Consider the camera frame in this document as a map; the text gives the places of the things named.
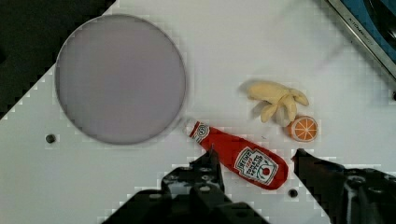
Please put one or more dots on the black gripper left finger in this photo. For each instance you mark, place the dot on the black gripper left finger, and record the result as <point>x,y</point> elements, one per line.
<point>188,195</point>

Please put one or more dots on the orange slice toy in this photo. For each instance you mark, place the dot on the orange slice toy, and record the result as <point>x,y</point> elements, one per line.
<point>303,129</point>

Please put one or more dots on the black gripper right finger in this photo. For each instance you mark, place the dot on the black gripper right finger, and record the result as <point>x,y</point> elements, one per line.
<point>348,196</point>

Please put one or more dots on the red felt ketchup bottle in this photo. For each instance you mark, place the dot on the red felt ketchup bottle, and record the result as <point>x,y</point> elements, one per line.
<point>257,165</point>

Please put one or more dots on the round grey plate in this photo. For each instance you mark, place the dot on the round grey plate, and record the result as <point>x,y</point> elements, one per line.
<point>120,80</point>

